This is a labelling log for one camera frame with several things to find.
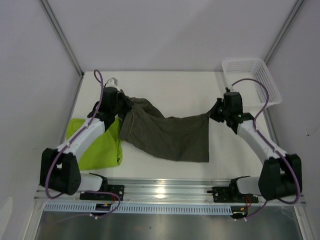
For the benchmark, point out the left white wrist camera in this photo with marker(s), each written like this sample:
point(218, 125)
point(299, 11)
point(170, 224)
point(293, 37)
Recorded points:
point(112, 83)

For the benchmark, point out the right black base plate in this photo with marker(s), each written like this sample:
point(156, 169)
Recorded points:
point(230, 194)

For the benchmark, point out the aluminium corner post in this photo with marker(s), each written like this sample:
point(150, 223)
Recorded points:
point(285, 28)
point(48, 11)

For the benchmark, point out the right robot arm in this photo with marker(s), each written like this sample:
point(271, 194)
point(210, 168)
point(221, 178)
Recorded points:
point(281, 174)

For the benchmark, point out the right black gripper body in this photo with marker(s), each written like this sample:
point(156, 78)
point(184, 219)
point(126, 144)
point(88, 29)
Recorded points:
point(219, 112)

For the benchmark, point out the left aluminium corner post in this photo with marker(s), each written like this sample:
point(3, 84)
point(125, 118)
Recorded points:
point(48, 11)

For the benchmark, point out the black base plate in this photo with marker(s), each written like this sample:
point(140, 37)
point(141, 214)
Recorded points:
point(116, 189)
point(230, 194)

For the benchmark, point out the right aluminium corner post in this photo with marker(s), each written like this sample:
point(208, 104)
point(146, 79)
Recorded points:
point(285, 28)

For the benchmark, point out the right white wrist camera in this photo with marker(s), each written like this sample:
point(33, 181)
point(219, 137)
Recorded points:
point(229, 89)

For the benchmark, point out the aluminium mounting rail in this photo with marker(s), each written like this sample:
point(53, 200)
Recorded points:
point(158, 191)

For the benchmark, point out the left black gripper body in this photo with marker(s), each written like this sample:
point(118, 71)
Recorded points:
point(122, 106)

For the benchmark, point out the dark olive shorts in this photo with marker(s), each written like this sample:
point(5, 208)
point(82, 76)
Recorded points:
point(179, 139)

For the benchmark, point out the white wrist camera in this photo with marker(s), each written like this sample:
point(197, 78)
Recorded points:
point(229, 89)
point(112, 83)

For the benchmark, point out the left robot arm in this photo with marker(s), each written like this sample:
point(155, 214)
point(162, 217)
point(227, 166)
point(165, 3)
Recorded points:
point(59, 169)

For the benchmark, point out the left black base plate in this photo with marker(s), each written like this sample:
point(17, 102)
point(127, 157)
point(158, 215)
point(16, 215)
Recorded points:
point(116, 189)

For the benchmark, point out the lime green shorts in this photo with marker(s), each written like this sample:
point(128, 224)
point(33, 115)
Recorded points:
point(105, 152)

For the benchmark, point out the white slotted cable duct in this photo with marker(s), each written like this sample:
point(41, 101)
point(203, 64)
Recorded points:
point(134, 208)

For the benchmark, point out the white plastic basket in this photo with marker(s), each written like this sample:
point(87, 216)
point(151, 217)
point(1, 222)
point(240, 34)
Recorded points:
point(253, 80)

